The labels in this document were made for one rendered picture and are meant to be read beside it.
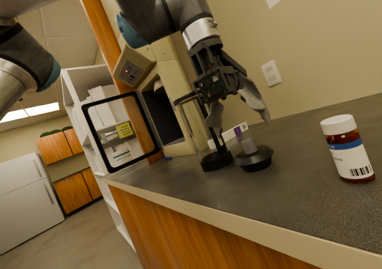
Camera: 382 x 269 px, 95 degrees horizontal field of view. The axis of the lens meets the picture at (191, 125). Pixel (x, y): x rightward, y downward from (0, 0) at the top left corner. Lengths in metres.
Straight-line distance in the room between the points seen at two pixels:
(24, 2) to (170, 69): 0.56
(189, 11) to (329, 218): 0.39
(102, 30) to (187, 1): 0.97
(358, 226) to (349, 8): 0.77
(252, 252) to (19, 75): 0.65
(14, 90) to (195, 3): 0.47
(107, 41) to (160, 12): 0.92
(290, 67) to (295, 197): 0.73
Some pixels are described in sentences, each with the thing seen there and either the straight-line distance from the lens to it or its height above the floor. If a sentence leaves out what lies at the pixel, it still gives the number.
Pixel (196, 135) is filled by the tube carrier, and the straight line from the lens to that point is 0.50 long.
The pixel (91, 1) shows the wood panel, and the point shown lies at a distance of 1.46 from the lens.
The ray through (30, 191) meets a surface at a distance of 5.63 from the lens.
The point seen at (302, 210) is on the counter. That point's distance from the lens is 0.28.
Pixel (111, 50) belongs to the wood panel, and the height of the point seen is 1.68.
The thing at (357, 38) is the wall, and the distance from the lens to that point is 0.90.
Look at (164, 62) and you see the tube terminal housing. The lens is 0.90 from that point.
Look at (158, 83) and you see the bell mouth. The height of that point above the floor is 1.34.
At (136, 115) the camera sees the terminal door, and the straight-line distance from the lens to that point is 1.09.
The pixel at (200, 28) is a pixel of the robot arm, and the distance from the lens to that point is 0.40.
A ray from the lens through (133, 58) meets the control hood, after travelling 0.91.
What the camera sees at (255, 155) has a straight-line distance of 0.40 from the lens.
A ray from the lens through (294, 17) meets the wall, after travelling 0.96.
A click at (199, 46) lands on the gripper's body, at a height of 1.22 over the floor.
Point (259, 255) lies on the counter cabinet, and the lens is 0.39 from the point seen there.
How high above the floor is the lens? 1.09
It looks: 2 degrees down
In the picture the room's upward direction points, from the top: 22 degrees counter-clockwise
